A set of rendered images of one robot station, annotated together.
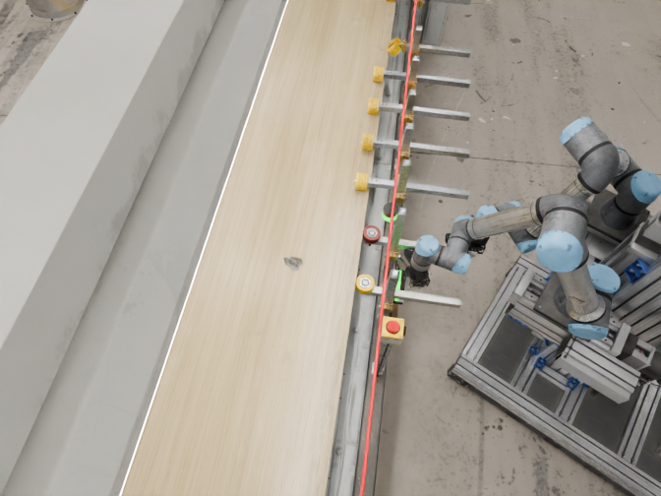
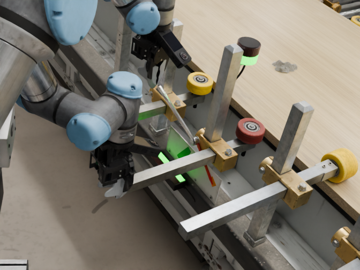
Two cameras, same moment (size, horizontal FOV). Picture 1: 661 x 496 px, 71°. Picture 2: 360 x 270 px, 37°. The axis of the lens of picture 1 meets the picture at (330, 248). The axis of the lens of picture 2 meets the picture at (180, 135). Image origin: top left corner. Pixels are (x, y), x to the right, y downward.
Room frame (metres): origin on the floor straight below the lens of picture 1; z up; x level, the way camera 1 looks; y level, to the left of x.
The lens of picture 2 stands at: (1.74, -1.22, 1.81)
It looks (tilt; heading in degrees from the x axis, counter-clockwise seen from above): 39 degrees down; 131
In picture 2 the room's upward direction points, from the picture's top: 11 degrees clockwise
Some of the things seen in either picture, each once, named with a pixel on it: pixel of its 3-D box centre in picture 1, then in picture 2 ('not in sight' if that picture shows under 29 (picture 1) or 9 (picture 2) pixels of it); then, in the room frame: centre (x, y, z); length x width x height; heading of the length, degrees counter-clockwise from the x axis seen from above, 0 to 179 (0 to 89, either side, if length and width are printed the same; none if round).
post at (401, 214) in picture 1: (394, 240); (216, 121); (1.04, -0.28, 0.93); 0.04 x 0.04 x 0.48; 82
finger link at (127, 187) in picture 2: not in sight; (125, 176); (1.06, -0.60, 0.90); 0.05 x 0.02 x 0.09; 172
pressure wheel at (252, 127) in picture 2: (371, 238); (247, 140); (1.09, -0.18, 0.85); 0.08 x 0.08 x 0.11
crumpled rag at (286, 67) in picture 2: (293, 261); (285, 65); (0.93, 0.16, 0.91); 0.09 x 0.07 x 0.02; 49
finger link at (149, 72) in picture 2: not in sight; (152, 64); (0.84, -0.36, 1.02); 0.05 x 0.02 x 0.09; 102
